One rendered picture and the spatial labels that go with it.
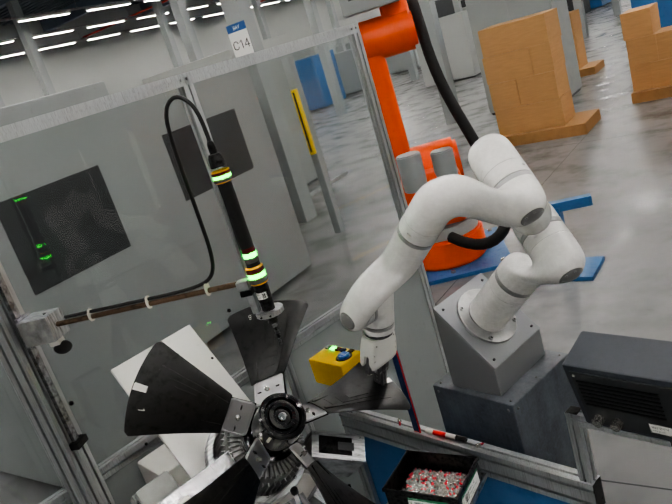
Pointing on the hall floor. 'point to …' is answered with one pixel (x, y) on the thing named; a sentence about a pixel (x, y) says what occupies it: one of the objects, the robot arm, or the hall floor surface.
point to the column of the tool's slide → (80, 468)
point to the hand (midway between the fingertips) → (380, 376)
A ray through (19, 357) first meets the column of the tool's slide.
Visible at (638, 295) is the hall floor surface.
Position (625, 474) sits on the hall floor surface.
